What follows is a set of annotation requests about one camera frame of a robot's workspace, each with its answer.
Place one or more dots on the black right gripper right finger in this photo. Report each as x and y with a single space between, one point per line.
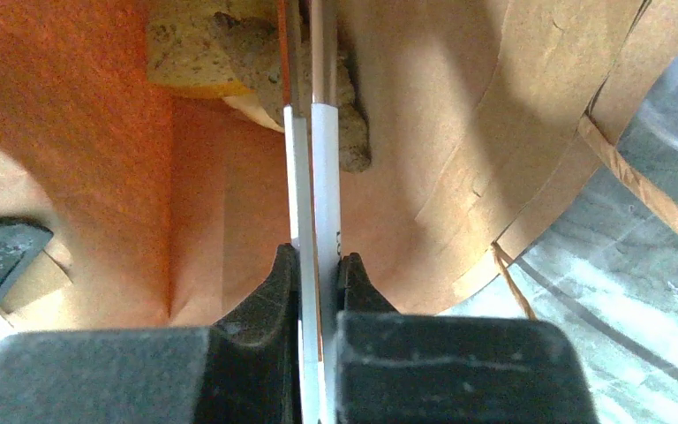
406 368

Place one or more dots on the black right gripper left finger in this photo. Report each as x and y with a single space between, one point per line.
242 369

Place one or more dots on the red paper bag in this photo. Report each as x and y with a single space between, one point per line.
167 210

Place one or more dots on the sliced fake bread piece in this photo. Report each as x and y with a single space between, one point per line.
184 58

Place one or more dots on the brown fake bread roll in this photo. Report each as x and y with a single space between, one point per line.
253 48

